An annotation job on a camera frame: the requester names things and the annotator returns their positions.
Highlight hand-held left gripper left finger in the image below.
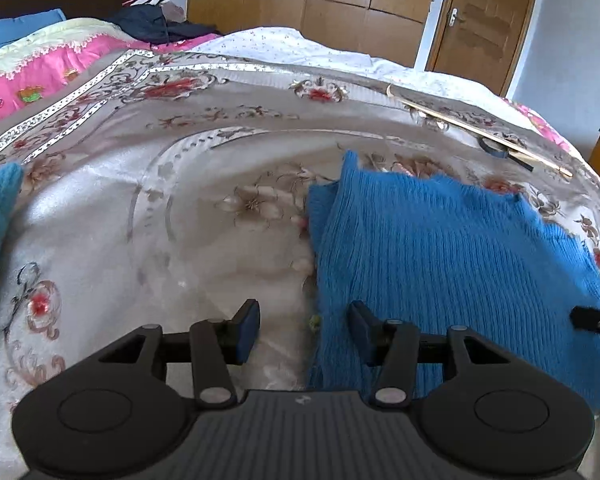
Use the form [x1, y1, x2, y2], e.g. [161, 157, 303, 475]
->
[65, 299, 261, 408]

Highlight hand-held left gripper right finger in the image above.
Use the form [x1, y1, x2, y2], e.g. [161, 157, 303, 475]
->
[348, 301, 541, 408]

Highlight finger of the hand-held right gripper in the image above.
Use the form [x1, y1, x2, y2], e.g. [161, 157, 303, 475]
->
[570, 305, 600, 344]

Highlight blue striped knit sweater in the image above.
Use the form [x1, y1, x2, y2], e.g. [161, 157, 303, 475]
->
[305, 150, 600, 416]

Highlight beige floral bedspread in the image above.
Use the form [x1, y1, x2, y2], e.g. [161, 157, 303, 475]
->
[0, 47, 600, 480]

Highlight black tape roll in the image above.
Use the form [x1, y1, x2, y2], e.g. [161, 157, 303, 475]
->
[478, 136, 519, 159]

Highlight pink floral sheet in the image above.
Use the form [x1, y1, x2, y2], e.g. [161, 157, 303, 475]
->
[504, 97, 572, 152]

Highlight long wooden stick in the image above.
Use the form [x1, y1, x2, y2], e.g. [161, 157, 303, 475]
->
[386, 85, 574, 179]

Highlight white dotted bed sheet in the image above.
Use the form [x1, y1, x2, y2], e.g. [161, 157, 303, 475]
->
[187, 27, 506, 106]

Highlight dark navy jacket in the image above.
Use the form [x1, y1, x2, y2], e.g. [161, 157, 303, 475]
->
[105, 5, 221, 46]

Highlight wooden door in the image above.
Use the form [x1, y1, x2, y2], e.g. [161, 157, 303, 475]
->
[425, 0, 544, 99]

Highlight grey pink cloth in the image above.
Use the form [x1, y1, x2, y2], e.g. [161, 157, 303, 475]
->
[160, 2, 187, 24]

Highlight pink quilt with cream border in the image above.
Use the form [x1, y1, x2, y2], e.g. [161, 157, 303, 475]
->
[0, 17, 221, 128]

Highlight blue pillow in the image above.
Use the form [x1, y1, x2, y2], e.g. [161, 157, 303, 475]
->
[0, 8, 66, 61]

